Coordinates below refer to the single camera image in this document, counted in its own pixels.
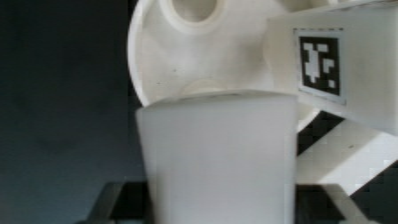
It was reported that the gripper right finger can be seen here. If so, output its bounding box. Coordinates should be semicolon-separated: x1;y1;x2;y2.
294;184;378;224

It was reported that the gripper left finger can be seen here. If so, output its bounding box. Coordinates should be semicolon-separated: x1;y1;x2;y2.
77;182;154;224

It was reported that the white stool leg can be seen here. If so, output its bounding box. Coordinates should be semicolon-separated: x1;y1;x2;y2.
267;0;398;136
138;91;299;224

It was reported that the white round stool seat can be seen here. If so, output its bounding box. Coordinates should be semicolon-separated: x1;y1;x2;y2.
127;0;346;133

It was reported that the white U-shaped fence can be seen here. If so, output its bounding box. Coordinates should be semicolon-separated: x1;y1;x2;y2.
299;117;398;193

